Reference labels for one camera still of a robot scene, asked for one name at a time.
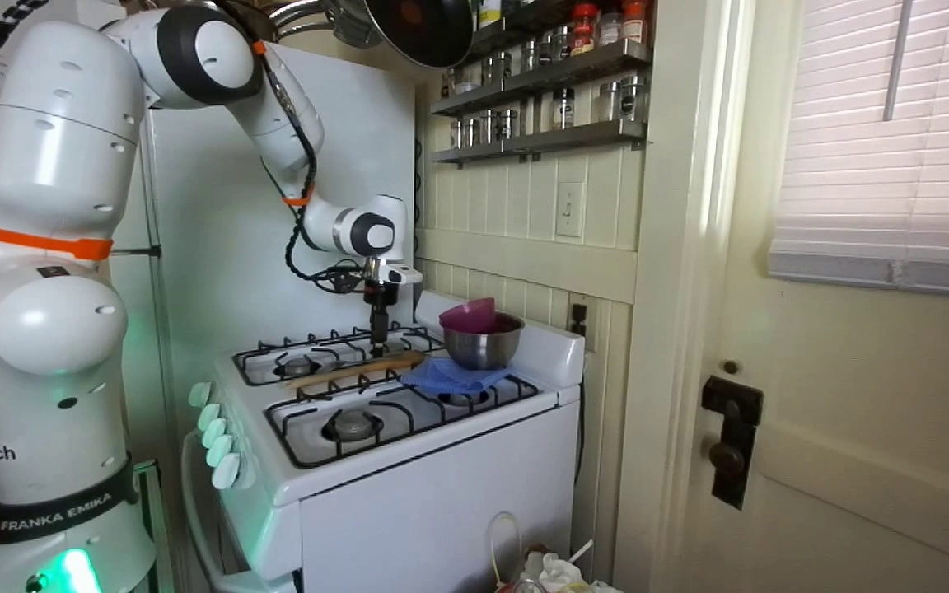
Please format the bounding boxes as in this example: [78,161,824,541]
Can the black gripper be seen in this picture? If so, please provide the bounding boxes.
[363,281,400,342]

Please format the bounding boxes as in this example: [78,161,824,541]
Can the wooden spoon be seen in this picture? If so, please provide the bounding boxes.
[286,352,426,390]

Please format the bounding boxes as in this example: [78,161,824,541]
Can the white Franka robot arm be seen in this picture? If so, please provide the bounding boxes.
[0,0,400,593]

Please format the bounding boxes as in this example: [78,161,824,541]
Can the blue cloth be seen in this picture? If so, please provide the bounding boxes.
[402,355,503,396]

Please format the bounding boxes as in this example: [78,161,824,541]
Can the purple plastic cup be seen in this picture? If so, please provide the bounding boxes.
[439,297,497,332]

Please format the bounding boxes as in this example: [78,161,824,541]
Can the steel mixing bowl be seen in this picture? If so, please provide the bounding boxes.
[445,312,523,368]

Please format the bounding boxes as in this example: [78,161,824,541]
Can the white gas stove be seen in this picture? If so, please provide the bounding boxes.
[181,295,582,593]

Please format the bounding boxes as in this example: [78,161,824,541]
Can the white refrigerator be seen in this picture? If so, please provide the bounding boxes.
[110,46,416,462]

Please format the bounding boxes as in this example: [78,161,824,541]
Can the metal spice rack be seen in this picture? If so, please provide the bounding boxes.
[433,0,657,165]

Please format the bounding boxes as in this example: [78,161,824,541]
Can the black hanging frying pan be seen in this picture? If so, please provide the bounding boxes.
[367,0,479,66]

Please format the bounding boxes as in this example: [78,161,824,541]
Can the white trash bag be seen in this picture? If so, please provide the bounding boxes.
[487,510,624,593]

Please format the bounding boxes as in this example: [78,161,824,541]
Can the black door lock knob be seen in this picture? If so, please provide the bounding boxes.
[703,376,763,508]

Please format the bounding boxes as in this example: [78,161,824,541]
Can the cream wooden door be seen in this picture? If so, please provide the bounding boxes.
[677,0,949,593]

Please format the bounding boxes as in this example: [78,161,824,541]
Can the white window blinds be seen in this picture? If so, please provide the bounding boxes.
[767,0,949,295]

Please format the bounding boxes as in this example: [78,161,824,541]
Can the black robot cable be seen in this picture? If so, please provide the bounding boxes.
[254,42,372,297]

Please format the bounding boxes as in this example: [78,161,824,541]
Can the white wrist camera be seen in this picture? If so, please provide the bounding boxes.
[372,257,421,287]

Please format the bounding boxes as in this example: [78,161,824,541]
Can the white wall outlet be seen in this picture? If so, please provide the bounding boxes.
[555,182,582,236]

